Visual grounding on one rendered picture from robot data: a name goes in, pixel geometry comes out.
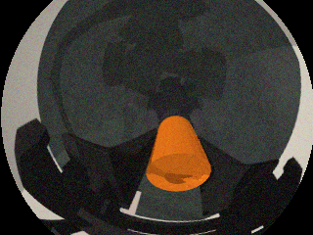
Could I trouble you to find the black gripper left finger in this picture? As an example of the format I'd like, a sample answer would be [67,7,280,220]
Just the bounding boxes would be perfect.
[62,128,157,210]

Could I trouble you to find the orange knob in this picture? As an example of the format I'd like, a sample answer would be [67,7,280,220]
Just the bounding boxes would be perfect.
[146,117,211,192]

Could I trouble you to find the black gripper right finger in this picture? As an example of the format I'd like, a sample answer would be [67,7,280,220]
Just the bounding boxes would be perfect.
[197,134,279,216]

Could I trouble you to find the dark stepped round pedestal with shaft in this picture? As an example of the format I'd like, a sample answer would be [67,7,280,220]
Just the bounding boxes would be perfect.
[146,93,203,134]

